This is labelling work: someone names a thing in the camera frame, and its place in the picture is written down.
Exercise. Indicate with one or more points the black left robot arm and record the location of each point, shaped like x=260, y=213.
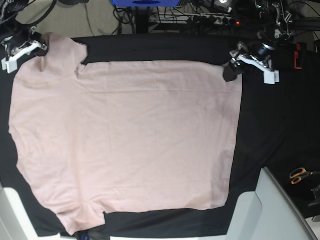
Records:
x=274, y=21

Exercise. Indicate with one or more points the white chair right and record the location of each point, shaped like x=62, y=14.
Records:
x=268, y=213

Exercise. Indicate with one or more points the white chair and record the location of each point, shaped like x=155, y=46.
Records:
x=15, y=223
x=268, y=213

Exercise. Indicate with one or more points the pink T-shirt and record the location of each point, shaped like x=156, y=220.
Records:
x=131, y=137

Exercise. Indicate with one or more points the white chair left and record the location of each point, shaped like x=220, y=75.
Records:
x=15, y=223

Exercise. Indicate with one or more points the black table cloth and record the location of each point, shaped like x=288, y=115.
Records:
x=279, y=128

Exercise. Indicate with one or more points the black device on side table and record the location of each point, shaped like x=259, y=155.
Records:
x=316, y=194

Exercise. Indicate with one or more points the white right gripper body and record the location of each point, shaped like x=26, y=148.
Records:
x=13, y=53

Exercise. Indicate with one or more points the white power strip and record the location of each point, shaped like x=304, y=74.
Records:
x=218, y=19

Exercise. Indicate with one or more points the orange handled scissors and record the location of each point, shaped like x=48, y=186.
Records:
x=300, y=174

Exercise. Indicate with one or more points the blue plastic box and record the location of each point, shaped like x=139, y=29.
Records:
x=145, y=3

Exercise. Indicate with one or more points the orange blue bottom clamp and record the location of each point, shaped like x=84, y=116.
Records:
x=90, y=235

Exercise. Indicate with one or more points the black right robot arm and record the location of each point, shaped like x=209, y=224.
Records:
x=19, y=39

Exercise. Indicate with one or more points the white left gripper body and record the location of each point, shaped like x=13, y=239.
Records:
x=258, y=55

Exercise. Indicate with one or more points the red black clamp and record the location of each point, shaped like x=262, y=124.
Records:
x=299, y=55

